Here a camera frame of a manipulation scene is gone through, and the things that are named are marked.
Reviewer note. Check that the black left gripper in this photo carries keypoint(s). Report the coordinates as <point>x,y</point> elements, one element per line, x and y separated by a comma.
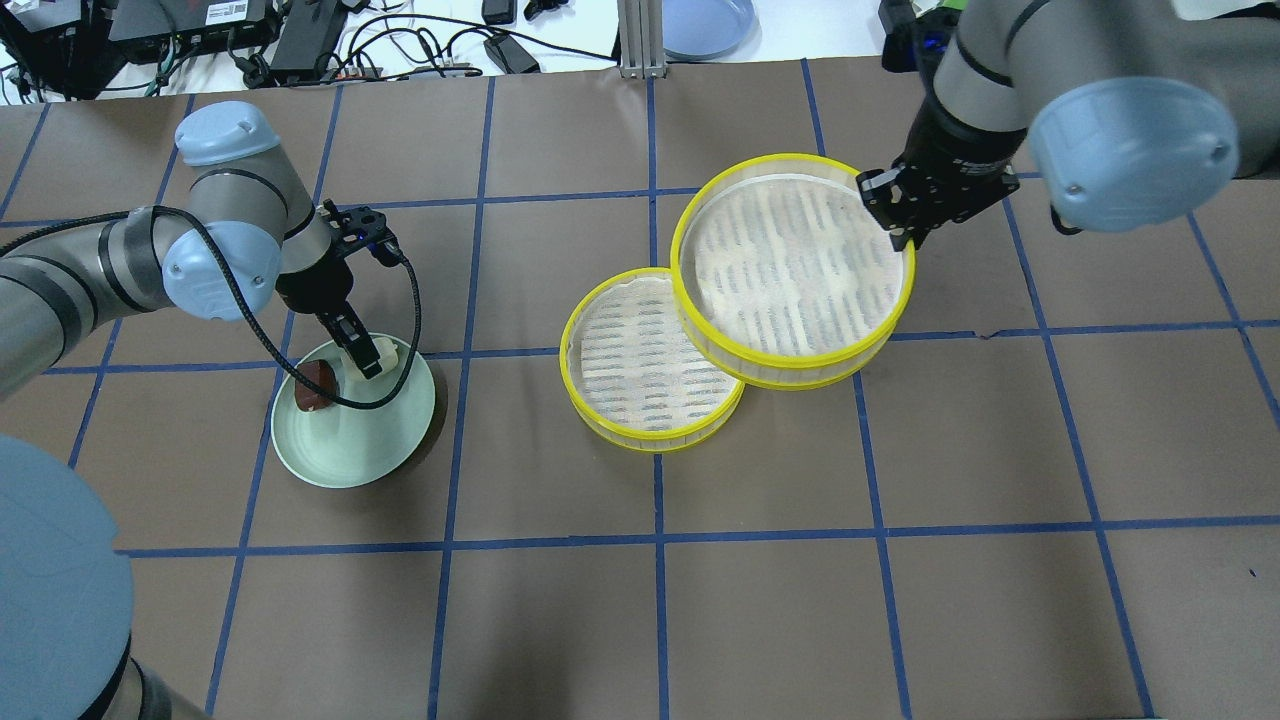
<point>311,289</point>

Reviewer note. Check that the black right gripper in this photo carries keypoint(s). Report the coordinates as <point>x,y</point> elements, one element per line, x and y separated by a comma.
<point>948,153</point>

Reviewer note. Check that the white steamed bun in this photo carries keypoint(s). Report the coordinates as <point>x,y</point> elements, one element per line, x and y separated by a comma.
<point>388,353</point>

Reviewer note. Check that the brown steamed bun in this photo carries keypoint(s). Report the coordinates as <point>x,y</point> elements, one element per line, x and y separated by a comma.
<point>319,388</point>

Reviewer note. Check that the yellow steamer layer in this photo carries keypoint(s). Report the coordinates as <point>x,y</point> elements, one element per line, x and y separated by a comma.
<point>782,277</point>
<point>632,374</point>

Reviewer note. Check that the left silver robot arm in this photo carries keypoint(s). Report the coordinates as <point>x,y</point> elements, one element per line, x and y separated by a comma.
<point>249,231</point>

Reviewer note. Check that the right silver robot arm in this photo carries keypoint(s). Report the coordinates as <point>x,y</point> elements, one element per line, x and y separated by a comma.
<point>1133,114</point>

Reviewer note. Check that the light green plate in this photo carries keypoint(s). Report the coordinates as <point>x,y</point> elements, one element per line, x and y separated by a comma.
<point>341,447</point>

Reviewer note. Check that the blue plate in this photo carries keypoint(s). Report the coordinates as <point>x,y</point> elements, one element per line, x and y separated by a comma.
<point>705,30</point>

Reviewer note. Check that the black power adapter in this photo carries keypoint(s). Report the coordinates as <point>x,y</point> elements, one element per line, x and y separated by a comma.
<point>309,36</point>

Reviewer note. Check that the aluminium frame post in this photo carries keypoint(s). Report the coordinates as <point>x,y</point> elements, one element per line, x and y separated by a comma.
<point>640,31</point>

